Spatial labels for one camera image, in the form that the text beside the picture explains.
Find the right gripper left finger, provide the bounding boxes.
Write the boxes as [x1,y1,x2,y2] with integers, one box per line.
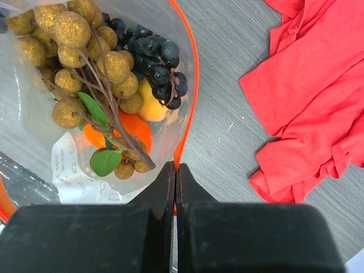
[1,162,175,272]

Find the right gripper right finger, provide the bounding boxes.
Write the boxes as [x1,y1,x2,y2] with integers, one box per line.
[175,164,345,272]

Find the orange tangerine fruit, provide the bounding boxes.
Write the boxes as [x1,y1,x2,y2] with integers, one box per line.
[82,109,154,156]

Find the yellow orange peach fruit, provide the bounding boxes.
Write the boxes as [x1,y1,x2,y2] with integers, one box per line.
[137,78,168,122]

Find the clear zip top bag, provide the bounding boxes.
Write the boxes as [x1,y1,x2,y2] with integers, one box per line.
[0,0,200,225]

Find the dark grape bunch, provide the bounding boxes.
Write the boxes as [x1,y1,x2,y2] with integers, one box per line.
[102,13,188,110]

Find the brown longan bunch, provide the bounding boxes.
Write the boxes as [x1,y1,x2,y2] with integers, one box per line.
[2,1,155,180]

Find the red cloth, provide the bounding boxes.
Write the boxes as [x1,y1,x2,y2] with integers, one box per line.
[239,1,363,203]

